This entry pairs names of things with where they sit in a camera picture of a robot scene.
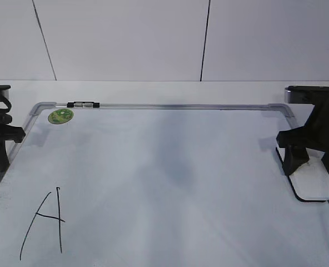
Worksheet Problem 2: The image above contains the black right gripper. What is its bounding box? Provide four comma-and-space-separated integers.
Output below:
276, 94, 329, 176

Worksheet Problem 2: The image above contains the white whiteboard eraser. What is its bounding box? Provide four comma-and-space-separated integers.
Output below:
287, 149, 329, 202

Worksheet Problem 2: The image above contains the green round magnet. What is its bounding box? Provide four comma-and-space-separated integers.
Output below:
48, 108, 74, 125

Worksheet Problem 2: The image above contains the black board hanging clip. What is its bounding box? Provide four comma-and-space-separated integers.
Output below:
67, 101, 100, 108

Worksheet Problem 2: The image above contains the white framed whiteboard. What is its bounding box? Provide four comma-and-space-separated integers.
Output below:
0, 102, 329, 266

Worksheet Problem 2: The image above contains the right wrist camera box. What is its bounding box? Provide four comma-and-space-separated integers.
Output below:
285, 86, 329, 105

